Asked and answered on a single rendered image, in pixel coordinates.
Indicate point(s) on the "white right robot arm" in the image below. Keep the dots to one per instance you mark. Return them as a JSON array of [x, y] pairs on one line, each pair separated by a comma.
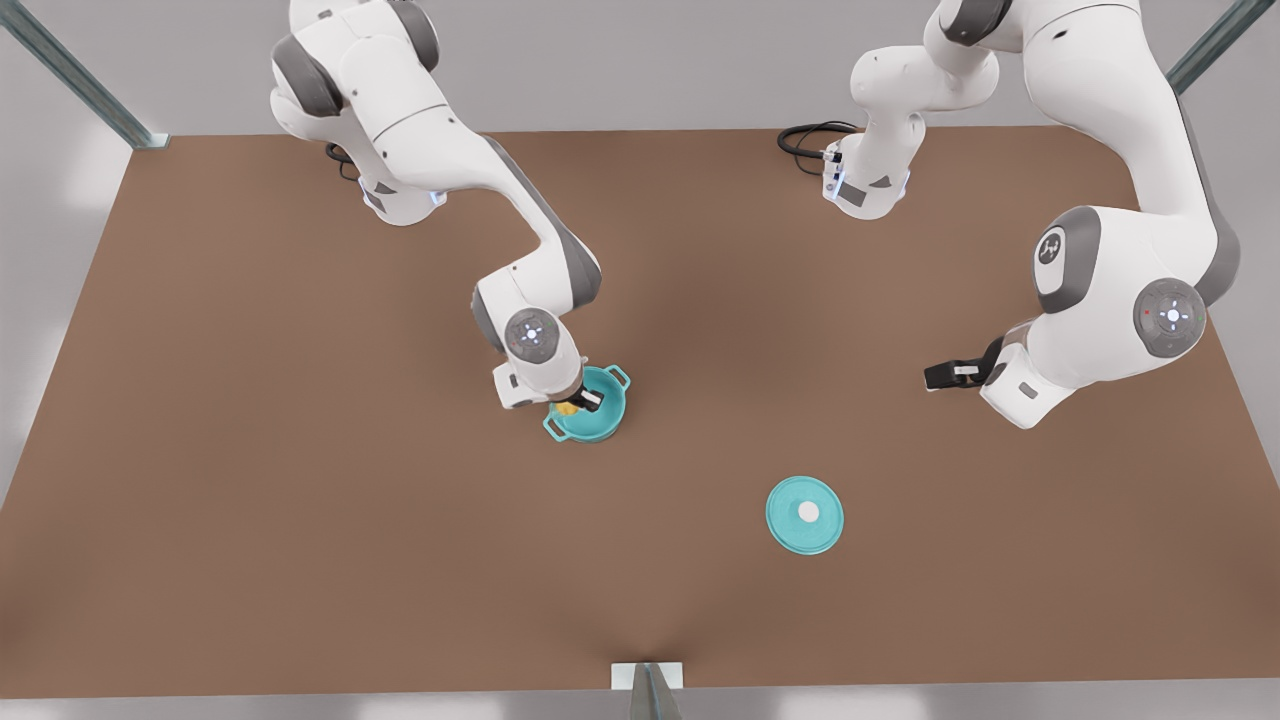
[[420, 130]]

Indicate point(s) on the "teal round pot lid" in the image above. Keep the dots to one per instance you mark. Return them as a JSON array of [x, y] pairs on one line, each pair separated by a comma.
[[805, 514]]

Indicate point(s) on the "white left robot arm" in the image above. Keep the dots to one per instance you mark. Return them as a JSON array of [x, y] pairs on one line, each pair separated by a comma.
[[1110, 270]]

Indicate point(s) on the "silver frame post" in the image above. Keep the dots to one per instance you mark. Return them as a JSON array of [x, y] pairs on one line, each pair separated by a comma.
[[652, 690], [80, 75], [1215, 42]]

